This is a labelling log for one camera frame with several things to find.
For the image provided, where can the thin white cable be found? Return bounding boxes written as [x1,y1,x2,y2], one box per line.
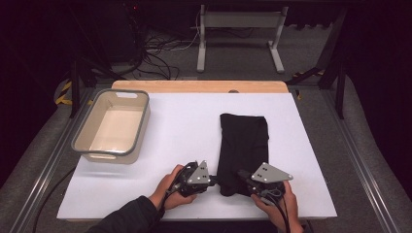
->
[147,11,202,52]

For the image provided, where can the black metal stand post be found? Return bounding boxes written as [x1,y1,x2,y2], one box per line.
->
[70,59,82,119]

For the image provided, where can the person's left hand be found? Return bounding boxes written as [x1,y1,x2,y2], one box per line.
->
[148,163,199,212]

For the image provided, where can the black sleeveless shirt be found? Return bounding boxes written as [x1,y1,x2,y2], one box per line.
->
[216,113,270,198]

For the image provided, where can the black metal stand with legs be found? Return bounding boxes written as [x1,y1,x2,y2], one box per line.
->
[285,6,351,120]

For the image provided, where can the right hand-held gripper cable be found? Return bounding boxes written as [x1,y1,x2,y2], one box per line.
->
[264,189,292,233]

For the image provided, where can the yellow black floor tape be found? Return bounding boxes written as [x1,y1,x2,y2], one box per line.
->
[291,68,326,81]
[53,81,74,107]

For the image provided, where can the white board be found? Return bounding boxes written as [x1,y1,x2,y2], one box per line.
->
[56,92,338,221]

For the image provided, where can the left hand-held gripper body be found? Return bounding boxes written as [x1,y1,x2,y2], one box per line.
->
[174,159,212,198]

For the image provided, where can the black equipment case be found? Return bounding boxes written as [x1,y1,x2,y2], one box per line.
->
[96,3,140,64]

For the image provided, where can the thick black floor cable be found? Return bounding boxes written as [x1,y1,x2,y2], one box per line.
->
[32,166,77,233]

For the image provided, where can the aluminium rail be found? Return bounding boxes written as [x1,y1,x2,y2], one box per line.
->
[322,88,401,233]
[9,86,98,233]

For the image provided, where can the white metal stand frame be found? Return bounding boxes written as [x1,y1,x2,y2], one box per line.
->
[196,4,290,74]

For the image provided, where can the tangle of black floor cables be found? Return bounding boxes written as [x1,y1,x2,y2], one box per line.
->
[127,30,183,82]

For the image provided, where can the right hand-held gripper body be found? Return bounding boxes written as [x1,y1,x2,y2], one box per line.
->
[241,161,294,207]

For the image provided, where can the beige plastic basket grey rim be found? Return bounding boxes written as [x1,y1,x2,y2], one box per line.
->
[71,88,152,165]

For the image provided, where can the person's right hand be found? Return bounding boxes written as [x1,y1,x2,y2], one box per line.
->
[250,181,304,233]

